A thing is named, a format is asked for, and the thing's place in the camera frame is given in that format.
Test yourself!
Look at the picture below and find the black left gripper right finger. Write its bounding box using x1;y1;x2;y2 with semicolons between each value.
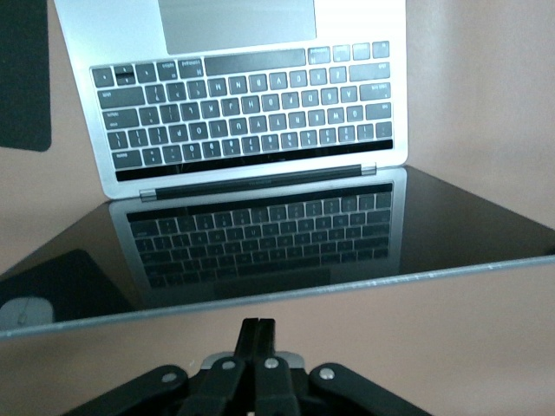
258;318;430;416

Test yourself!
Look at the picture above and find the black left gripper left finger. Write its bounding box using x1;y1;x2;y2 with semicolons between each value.
64;317;261;416

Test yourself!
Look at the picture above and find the black mouse pad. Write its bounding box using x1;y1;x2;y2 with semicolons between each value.
0;0;53;153

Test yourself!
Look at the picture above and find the silver laptop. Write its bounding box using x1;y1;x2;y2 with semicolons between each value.
0;0;555;340

